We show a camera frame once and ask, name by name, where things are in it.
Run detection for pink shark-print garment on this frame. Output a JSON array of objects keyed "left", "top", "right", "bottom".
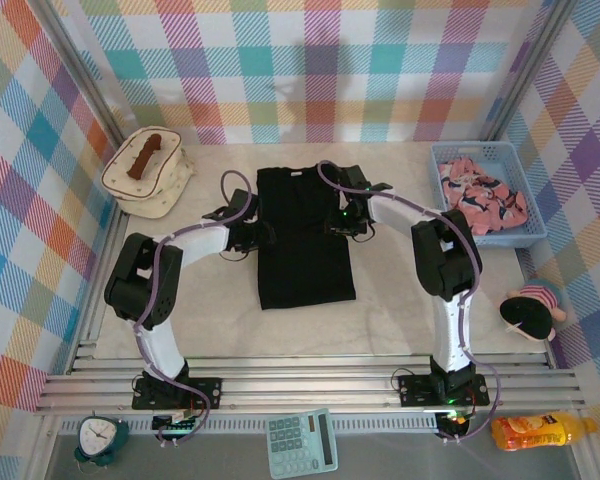
[{"left": 438, "top": 156, "right": 529, "bottom": 235}]

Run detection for right controller board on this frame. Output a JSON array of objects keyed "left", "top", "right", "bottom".
[{"left": 437, "top": 412, "right": 474, "bottom": 439}]

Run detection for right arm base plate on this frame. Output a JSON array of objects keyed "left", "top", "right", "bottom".
[{"left": 397, "top": 373, "right": 491, "bottom": 407}]

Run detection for blue plastic basket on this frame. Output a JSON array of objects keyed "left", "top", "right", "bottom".
[{"left": 429, "top": 141, "right": 549, "bottom": 250}]

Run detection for plush doll toy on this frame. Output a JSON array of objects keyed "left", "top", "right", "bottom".
[{"left": 498, "top": 283, "right": 567, "bottom": 344}]

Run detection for black t-shirt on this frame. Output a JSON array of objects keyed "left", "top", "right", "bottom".
[{"left": 256, "top": 164, "right": 357, "bottom": 311}]

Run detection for left controller board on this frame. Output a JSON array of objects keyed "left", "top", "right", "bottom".
[{"left": 152, "top": 413, "right": 201, "bottom": 436}]

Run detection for aluminium frame post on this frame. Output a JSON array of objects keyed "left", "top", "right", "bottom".
[
  {"left": 29, "top": 0, "right": 149, "bottom": 166},
  {"left": 482, "top": 0, "right": 581, "bottom": 151}
]

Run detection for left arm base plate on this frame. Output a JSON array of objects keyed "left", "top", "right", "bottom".
[{"left": 131, "top": 377, "right": 223, "bottom": 411}]

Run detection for controller board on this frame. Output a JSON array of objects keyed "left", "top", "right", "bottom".
[
  {"left": 437, "top": 412, "right": 474, "bottom": 439},
  {"left": 152, "top": 413, "right": 201, "bottom": 436}
]

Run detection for green alarm clock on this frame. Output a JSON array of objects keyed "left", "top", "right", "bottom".
[{"left": 74, "top": 415, "right": 130, "bottom": 464}]

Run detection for white slotted cable duct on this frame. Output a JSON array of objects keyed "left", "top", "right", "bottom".
[{"left": 59, "top": 417, "right": 439, "bottom": 434}]

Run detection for orange drink bottle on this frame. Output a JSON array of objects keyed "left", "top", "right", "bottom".
[{"left": 489, "top": 410, "right": 599, "bottom": 452}]

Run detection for cream toiletry bag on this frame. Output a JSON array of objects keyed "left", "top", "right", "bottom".
[{"left": 101, "top": 126, "right": 197, "bottom": 220}]

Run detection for teal calculator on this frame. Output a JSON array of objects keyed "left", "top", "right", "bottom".
[{"left": 265, "top": 408, "right": 339, "bottom": 479}]

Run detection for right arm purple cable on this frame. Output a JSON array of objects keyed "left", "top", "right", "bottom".
[{"left": 317, "top": 159, "right": 506, "bottom": 444}]

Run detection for aluminium side rail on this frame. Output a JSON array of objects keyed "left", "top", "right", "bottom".
[{"left": 69, "top": 148, "right": 149, "bottom": 374}]

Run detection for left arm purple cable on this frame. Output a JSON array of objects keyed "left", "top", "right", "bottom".
[{"left": 132, "top": 169, "right": 261, "bottom": 446}]

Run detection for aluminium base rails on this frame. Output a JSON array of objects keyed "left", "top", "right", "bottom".
[{"left": 33, "top": 349, "right": 589, "bottom": 416}]

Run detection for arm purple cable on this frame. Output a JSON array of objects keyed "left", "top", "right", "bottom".
[
  {"left": 317, "top": 159, "right": 506, "bottom": 444},
  {"left": 132, "top": 169, "right": 261, "bottom": 446}
]

